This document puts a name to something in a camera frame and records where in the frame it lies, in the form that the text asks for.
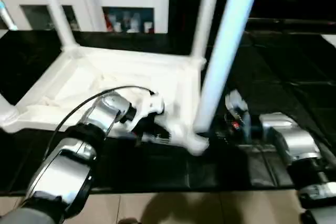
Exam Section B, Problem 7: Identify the white plastic table top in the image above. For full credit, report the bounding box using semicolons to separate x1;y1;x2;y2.
0;46;211;156

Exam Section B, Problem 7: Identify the white plastic table leg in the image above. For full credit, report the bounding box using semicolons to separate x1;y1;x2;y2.
192;0;265;136
37;0;80;56
190;0;223;68
0;94;18;131

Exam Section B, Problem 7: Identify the black work mat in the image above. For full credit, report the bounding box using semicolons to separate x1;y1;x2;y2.
0;25;336;196

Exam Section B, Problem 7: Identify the small red bottle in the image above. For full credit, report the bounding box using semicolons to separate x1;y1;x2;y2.
106;14;116;33

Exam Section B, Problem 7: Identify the long black bar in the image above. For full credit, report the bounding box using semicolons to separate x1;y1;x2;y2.
246;18;336;28

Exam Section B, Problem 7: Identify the white glass-door cabinet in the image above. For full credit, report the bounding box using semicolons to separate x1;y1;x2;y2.
0;0;171;34

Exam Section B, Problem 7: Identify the flat white board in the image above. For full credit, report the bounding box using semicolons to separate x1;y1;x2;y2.
324;33;336;47

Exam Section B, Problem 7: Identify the pale blue plastic sheet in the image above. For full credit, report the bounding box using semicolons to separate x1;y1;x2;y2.
0;1;17;31

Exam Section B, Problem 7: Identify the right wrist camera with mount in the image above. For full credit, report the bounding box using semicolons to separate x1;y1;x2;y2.
224;90;249;130

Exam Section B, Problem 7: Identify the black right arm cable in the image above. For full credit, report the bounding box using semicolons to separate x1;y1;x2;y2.
252;110;336;172

